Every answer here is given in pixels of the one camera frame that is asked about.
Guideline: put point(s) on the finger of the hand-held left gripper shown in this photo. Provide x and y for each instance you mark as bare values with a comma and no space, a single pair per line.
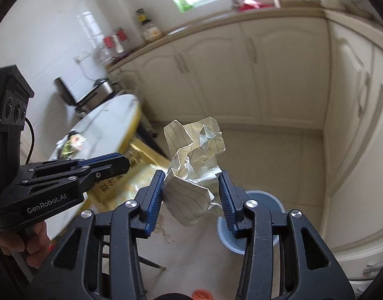
97,159
113,168

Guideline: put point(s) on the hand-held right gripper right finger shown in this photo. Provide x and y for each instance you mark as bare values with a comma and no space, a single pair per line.
227,203

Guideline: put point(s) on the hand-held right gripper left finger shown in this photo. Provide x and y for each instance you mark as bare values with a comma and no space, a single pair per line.
154,203

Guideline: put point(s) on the blue trash bin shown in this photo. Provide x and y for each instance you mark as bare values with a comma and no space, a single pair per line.
269,201

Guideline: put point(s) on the lined paper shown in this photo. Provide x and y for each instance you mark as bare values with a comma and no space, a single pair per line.
191,162

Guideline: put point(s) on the person's left hand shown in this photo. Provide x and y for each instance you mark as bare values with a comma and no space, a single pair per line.
32,243

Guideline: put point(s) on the yellow printed sack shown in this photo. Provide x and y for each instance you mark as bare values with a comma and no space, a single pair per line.
125,187

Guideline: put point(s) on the green plastic wrapper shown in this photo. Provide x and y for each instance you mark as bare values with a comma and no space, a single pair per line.
65,151

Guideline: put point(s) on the round marble-pattern table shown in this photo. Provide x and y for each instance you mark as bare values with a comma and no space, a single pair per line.
107,115

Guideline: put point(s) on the black rice cooker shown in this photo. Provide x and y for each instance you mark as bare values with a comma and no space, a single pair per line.
91,95

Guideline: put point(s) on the orange plastic cap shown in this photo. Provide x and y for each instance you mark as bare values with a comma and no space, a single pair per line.
202,295

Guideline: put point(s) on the white rice spoon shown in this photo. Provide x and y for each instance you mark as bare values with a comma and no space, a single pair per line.
118,45

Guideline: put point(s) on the red chopstick holder rack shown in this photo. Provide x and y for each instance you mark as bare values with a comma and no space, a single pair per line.
108,42

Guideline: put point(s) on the yellow label bottle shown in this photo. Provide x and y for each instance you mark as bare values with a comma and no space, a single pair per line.
142,17

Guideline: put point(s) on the green soap bottle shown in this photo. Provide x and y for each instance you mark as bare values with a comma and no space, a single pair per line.
184,3

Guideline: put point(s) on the red plastic basin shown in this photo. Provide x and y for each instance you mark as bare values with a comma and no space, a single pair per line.
253,4

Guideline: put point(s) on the wall power socket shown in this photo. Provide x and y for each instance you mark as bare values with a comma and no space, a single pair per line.
82,57

